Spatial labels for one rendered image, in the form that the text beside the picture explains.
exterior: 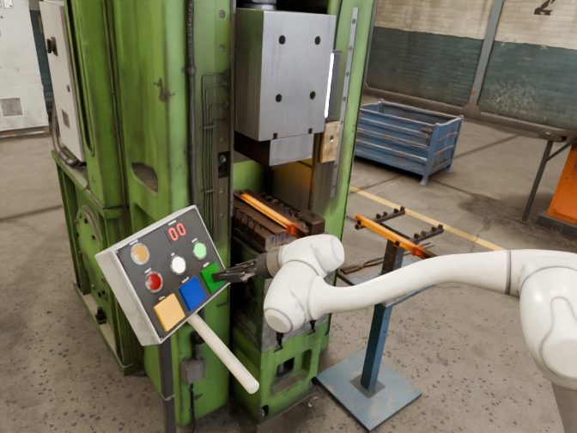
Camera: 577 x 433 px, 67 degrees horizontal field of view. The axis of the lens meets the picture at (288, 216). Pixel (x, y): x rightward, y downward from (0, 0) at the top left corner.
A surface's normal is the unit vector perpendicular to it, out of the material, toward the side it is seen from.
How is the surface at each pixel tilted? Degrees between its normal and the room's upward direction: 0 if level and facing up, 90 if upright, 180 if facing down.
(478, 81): 90
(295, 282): 14
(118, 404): 0
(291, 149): 90
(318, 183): 90
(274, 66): 90
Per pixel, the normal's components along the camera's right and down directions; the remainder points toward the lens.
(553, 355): -0.35, 0.29
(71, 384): 0.07, -0.90
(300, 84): 0.62, 0.38
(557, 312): -0.52, -0.73
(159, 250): 0.81, -0.23
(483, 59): -0.73, 0.25
